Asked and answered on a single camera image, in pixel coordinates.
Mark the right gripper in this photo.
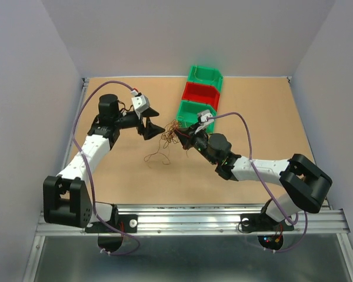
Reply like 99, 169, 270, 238
174, 122, 217, 165

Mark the wire bundle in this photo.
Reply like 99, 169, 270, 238
143, 119, 189, 167

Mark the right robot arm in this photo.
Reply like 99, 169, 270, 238
174, 124, 332, 233

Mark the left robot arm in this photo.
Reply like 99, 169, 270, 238
43, 93, 164, 231

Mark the near green plastic bin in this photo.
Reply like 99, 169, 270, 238
176, 100, 217, 132

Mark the green plastic bin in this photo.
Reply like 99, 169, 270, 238
187, 65, 224, 92
176, 100, 217, 132

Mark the red plastic bin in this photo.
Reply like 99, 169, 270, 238
182, 82, 220, 110

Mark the far green plastic bin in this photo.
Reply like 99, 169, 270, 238
187, 65, 224, 92

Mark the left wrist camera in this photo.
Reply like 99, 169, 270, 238
131, 93, 150, 113

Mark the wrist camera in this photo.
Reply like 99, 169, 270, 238
197, 109, 214, 125
131, 93, 150, 113

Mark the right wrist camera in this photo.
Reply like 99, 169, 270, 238
197, 109, 214, 125

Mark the left aluminium frame post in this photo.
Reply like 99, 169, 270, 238
56, 78, 90, 173

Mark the aluminium mounting rail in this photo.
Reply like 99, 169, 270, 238
35, 202, 351, 236

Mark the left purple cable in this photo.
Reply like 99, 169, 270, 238
72, 81, 141, 256

